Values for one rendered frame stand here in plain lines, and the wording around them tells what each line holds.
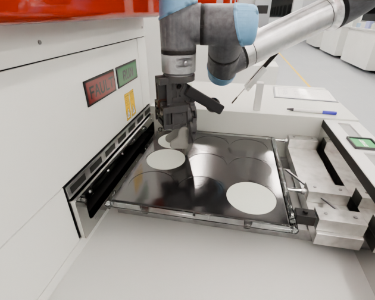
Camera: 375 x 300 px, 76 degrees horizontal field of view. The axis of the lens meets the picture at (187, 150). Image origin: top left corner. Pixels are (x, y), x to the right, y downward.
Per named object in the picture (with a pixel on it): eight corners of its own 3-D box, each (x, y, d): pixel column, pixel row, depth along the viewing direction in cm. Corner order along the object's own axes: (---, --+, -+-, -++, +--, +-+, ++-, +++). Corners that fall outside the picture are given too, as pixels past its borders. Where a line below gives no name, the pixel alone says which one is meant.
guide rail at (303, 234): (118, 212, 57) (116, 202, 56) (121, 206, 59) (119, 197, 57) (349, 247, 49) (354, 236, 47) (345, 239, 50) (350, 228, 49)
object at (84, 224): (78, 238, 47) (66, 200, 43) (150, 138, 85) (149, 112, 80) (87, 239, 47) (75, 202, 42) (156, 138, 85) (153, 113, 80)
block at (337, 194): (305, 201, 52) (309, 190, 50) (302, 191, 55) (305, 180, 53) (346, 206, 50) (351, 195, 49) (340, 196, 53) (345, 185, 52)
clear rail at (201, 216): (103, 208, 49) (102, 202, 48) (106, 203, 50) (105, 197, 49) (298, 237, 42) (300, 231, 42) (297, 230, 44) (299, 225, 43)
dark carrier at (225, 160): (112, 201, 50) (111, 199, 49) (160, 131, 79) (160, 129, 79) (288, 226, 44) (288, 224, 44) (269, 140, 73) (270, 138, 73)
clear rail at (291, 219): (290, 235, 43) (291, 230, 42) (269, 140, 75) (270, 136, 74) (298, 237, 42) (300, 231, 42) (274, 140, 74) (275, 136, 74)
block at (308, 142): (287, 147, 72) (289, 138, 71) (286, 141, 75) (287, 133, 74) (316, 149, 71) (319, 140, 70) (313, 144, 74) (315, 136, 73)
